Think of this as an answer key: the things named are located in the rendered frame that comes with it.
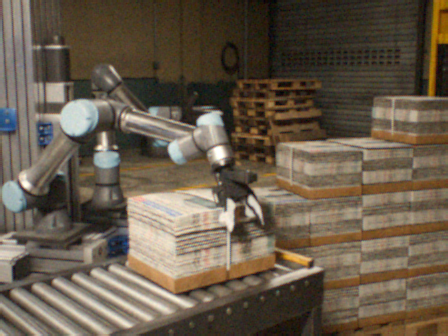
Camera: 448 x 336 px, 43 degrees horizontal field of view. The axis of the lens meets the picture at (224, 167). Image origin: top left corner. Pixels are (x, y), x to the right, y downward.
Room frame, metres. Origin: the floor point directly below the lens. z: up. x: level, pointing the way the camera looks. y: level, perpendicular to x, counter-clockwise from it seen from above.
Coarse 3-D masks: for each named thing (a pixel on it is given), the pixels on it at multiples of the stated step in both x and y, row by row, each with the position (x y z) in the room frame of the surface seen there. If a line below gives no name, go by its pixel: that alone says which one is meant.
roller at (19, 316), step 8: (0, 296) 1.54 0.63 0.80; (0, 304) 1.49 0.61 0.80; (8, 304) 1.48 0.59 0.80; (0, 312) 1.47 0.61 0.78; (8, 312) 1.44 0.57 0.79; (16, 312) 1.43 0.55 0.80; (24, 312) 1.44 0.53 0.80; (8, 320) 1.42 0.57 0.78; (16, 320) 1.40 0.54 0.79; (24, 320) 1.38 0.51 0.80; (32, 320) 1.38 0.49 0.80; (16, 328) 1.38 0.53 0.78; (24, 328) 1.36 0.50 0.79; (32, 328) 1.34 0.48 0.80; (40, 328) 1.33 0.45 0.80
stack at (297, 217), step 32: (256, 192) 2.82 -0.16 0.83; (288, 192) 2.81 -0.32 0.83; (384, 192) 2.81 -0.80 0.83; (288, 224) 2.60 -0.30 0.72; (320, 224) 2.66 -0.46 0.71; (352, 224) 2.72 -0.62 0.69; (384, 224) 2.79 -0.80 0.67; (320, 256) 2.65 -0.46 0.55; (352, 256) 2.72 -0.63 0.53; (384, 256) 2.80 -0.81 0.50; (352, 288) 2.73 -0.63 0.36; (384, 288) 2.79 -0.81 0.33; (288, 320) 2.60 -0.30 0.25; (352, 320) 2.73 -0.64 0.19
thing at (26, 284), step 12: (96, 264) 1.81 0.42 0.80; (108, 264) 1.81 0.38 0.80; (120, 264) 1.84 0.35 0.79; (36, 276) 1.70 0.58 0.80; (48, 276) 1.70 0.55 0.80; (60, 276) 1.70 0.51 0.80; (72, 276) 1.73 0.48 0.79; (0, 288) 1.60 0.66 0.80; (12, 288) 1.60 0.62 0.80; (24, 288) 1.63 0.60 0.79
